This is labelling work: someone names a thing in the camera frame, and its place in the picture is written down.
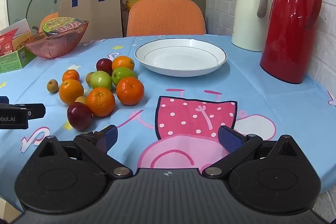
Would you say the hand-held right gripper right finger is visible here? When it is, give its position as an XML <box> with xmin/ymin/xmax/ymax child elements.
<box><xmin>203</xmin><ymin>126</ymin><xmax>302</xmax><ymax>179</ymax></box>

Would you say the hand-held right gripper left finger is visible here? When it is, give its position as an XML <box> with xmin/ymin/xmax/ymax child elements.
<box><xmin>34</xmin><ymin>124</ymin><xmax>133</xmax><ymax>179</ymax></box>

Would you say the large tangerine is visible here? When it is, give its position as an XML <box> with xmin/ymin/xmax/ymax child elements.
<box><xmin>116</xmin><ymin>77</ymin><xmax>145</xmax><ymax>105</ymax></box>
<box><xmin>86</xmin><ymin>87</ymin><xmax>116</xmax><ymax>117</ymax></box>

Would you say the dark red plum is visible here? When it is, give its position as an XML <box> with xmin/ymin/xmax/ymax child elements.
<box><xmin>67</xmin><ymin>102</ymin><xmax>93</xmax><ymax>131</ymax></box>
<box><xmin>96</xmin><ymin>58</ymin><xmax>113</xmax><ymax>73</ymax></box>

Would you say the smooth orange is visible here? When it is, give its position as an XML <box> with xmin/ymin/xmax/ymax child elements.
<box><xmin>112</xmin><ymin>55</ymin><xmax>135</xmax><ymax>72</ymax></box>
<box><xmin>58</xmin><ymin>79</ymin><xmax>84</xmax><ymax>105</ymax></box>

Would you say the small tangerine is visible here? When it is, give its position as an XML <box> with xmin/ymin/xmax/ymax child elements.
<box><xmin>62</xmin><ymin>69</ymin><xmax>80</xmax><ymax>83</ymax></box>

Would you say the green apple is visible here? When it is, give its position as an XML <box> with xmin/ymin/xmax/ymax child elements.
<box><xmin>112</xmin><ymin>67</ymin><xmax>138</xmax><ymax>86</ymax></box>

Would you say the white plate with blue rim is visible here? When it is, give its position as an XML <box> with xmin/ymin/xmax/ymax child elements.
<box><xmin>135</xmin><ymin>38</ymin><xmax>227</xmax><ymax>77</ymax></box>

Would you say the green carton box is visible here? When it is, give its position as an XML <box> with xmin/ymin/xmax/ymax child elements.
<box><xmin>0</xmin><ymin>44</ymin><xmax>37</xmax><ymax>74</ymax></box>

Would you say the blue cartoon printed tablecloth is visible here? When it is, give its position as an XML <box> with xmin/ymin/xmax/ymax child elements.
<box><xmin>0</xmin><ymin>34</ymin><xmax>336</xmax><ymax>199</ymax></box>

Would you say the red snack packet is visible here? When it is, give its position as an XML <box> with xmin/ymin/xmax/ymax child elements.
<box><xmin>0</xmin><ymin>28</ymin><xmax>20</xmax><ymax>56</ymax></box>

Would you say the yellow paper carton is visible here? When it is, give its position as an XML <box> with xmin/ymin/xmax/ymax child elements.
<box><xmin>12</xmin><ymin>31</ymin><xmax>33</xmax><ymax>51</ymax></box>

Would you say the pink glass bowl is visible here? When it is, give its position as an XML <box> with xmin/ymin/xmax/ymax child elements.
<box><xmin>24</xmin><ymin>21</ymin><xmax>89</xmax><ymax>59</ymax></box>

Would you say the white paper sheet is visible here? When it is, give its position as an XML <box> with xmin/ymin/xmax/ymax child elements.
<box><xmin>0</xmin><ymin>18</ymin><xmax>32</xmax><ymax>37</ymax></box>

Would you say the instant noodle cup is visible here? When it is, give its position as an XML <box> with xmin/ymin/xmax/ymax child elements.
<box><xmin>42</xmin><ymin>17</ymin><xmax>84</xmax><ymax>37</ymax></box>

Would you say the brown cardboard box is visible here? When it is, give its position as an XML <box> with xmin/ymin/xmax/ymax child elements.
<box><xmin>58</xmin><ymin>0</ymin><xmax>124</xmax><ymax>38</ymax></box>

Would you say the red thermos jug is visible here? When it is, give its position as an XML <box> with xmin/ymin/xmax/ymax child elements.
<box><xmin>259</xmin><ymin>0</ymin><xmax>323</xmax><ymax>84</ymax></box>

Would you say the white thermos jug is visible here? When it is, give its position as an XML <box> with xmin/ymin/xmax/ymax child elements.
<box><xmin>231</xmin><ymin>0</ymin><xmax>272</xmax><ymax>52</ymax></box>

